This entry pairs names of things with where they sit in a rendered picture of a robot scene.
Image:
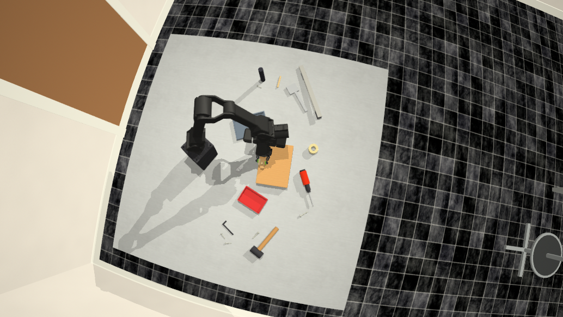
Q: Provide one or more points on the red open tray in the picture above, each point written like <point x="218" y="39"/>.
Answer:
<point x="252" y="199"/>

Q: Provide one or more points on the light wooden board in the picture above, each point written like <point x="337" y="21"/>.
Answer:
<point x="276" y="172"/>

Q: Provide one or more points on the tan short cylinder with hole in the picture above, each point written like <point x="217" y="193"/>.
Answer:
<point x="316" y="148"/>

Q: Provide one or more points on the red screwdriver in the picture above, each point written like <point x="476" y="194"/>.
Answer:
<point x="306" y="182"/>

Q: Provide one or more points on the black mallet with wooden handle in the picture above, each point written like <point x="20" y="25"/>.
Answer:
<point x="257" y="251"/>

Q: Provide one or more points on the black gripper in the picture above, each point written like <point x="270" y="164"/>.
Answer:
<point x="280" y="143"/>

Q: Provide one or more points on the black cylinder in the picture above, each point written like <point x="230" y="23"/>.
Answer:
<point x="261" y="73"/>

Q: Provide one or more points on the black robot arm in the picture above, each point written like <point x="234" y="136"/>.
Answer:
<point x="260" y="126"/>

